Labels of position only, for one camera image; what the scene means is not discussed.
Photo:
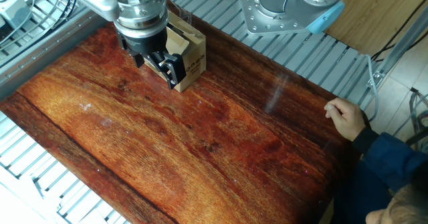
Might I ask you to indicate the person's right hand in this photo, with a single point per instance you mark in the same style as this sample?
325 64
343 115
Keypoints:
347 117

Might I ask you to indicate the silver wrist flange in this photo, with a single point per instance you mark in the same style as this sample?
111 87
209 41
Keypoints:
143 13

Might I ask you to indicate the grey control box green button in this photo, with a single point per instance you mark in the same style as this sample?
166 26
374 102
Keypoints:
13 11

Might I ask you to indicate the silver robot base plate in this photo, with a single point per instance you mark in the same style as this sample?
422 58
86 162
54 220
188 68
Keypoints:
254 16

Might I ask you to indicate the slanted aluminium profile post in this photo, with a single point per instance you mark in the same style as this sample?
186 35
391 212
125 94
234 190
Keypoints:
401 47

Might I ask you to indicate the thick aluminium frame rail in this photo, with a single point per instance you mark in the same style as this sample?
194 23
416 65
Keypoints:
40 57

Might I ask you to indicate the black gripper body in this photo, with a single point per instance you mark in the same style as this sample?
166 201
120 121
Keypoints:
143 43

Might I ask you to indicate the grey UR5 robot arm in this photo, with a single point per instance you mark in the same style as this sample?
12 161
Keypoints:
301 15

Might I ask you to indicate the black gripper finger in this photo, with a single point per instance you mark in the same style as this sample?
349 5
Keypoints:
175 70
137 59

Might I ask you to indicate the white paper sheets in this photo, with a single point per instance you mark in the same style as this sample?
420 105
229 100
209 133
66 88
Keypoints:
16 207

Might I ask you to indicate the person in dark sleeve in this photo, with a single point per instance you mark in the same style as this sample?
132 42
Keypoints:
351 190

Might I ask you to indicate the brown cardboard box with label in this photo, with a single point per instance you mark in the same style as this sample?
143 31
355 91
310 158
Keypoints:
195 50

